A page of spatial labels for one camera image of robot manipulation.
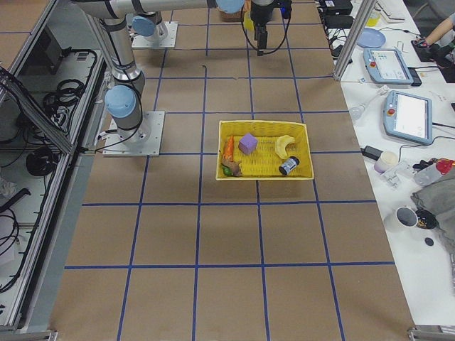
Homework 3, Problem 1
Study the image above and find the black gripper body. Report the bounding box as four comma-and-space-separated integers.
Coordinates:
250, 0, 292, 33

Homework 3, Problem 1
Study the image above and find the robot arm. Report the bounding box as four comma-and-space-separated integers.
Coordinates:
75, 1, 245, 145
132, 13, 168, 45

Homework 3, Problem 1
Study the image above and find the pale croissant toy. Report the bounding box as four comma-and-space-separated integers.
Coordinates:
274, 135, 296, 160

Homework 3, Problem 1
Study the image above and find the blue plate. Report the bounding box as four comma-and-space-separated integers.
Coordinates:
357, 28, 387, 49

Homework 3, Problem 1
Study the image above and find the purple foam block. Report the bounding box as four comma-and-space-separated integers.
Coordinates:
238, 133, 258, 155

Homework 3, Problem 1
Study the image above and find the yellow plastic tray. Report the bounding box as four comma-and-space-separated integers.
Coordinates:
215, 120, 314, 180

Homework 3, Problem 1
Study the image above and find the orange toy carrot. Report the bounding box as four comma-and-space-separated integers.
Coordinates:
223, 136, 235, 161

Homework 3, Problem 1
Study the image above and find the upper teach pendant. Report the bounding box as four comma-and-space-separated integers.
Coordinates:
363, 48, 414, 86

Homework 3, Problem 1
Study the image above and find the teach pendant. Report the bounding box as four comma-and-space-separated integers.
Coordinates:
363, 48, 414, 86
382, 90, 433, 146

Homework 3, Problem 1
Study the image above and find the small silver black can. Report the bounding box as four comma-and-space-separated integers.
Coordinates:
279, 156, 300, 176

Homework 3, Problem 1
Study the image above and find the brown toy animal figure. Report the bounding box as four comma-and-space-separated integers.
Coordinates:
221, 158, 242, 177

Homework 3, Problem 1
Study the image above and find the green toy leaf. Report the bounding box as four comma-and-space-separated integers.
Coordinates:
223, 166, 233, 176

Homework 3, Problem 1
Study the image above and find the black charger on desk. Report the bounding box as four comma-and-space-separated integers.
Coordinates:
360, 146, 383, 161

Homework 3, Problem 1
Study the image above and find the lower teach pendant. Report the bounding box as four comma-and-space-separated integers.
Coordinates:
382, 90, 433, 146

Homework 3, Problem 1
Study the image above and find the white purple cup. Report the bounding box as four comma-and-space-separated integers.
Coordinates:
373, 151, 398, 174

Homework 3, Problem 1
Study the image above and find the white mug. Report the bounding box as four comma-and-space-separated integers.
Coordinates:
384, 206, 418, 233

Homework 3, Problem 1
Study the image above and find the grey cloth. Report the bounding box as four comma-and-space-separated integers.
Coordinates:
411, 174, 454, 254

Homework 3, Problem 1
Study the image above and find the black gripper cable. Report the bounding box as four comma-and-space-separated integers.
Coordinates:
240, 0, 293, 58

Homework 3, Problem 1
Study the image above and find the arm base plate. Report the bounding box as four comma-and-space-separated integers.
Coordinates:
102, 111, 165, 157
132, 17, 178, 50

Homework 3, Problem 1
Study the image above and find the aluminium frame post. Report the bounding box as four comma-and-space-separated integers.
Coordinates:
333, 0, 376, 81

